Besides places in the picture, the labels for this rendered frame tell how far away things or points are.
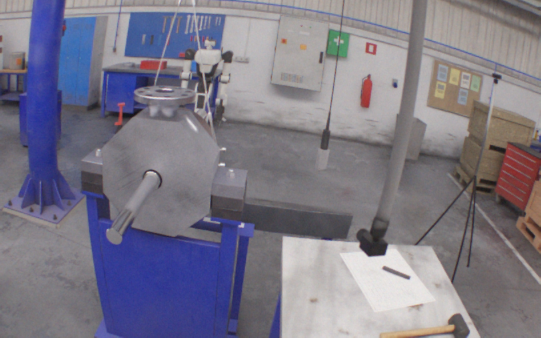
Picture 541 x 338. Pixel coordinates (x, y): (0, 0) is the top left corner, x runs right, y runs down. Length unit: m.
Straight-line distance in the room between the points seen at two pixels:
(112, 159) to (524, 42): 7.82
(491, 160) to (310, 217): 4.45
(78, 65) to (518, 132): 7.60
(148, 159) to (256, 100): 5.32
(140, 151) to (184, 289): 0.68
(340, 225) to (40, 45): 2.64
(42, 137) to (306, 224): 2.35
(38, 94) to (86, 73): 3.80
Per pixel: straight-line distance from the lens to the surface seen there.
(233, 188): 1.54
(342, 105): 6.84
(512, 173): 5.76
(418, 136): 6.69
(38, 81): 3.35
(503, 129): 6.09
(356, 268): 1.61
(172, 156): 1.53
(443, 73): 7.25
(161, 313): 2.03
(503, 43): 8.00
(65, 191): 3.77
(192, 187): 1.56
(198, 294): 1.87
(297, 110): 6.81
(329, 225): 2.05
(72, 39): 7.26
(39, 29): 3.32
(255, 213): 2.01
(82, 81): 7.17
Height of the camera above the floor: 1.72
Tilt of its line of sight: 19 degrees down
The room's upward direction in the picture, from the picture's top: 8 degrees clockwise
